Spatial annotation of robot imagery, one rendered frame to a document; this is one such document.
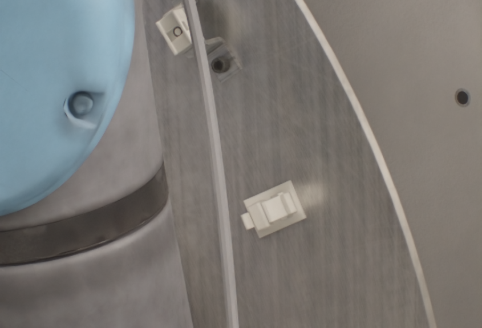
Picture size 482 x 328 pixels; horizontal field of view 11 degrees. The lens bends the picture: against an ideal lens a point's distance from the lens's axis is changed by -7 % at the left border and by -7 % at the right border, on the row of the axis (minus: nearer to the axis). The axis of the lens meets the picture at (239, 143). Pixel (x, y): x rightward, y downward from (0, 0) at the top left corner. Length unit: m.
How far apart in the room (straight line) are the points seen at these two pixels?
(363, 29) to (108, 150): 0.32
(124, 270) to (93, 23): 0.08
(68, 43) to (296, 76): 0.36
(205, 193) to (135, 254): 0.34
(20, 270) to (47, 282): 0.01
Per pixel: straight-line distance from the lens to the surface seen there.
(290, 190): 1.04
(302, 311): 1.05
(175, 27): 1.03
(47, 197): 0.70
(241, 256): 1.06
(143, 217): 0.72
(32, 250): 0.70
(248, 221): 1.04
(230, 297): 1.02
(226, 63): 1.04
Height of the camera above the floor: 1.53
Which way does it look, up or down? 9 degrees down
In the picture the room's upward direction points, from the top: 3 degrees counter-clockwise
